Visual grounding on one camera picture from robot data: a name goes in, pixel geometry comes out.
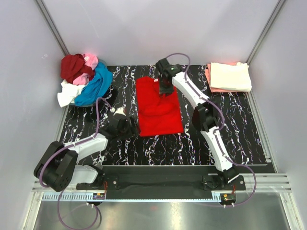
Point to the left aluminium corner post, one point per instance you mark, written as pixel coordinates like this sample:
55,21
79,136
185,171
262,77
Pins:
52,26

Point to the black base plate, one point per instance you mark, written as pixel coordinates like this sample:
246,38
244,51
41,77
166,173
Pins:
161,182

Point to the blue t shirt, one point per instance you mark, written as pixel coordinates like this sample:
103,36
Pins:
97,87

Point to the folded salmon t shirt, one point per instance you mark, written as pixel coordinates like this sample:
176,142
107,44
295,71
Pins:
208,77

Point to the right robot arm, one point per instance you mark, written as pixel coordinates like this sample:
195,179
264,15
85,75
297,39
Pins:
204,119

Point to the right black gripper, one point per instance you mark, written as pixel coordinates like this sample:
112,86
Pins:
165,86

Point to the bright red t shirt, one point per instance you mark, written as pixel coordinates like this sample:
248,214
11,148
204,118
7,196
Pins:
158,114

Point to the right aluminium corner post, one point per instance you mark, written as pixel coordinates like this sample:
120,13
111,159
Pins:
267,27

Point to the dark red t shirt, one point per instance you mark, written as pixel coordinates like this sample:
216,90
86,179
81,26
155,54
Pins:
73,66

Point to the aluminium corner post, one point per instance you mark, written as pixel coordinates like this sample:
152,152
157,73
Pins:
267,27
52,26

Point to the folded white t shirt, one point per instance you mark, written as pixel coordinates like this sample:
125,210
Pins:
229,77

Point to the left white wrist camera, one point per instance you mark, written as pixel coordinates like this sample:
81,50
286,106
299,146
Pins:
119,113

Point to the pink t shirt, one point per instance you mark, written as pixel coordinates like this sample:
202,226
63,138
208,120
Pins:
91,61

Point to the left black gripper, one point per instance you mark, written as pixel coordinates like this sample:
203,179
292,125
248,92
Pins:
131,125

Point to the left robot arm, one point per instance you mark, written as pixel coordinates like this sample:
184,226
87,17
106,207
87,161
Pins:
57,168

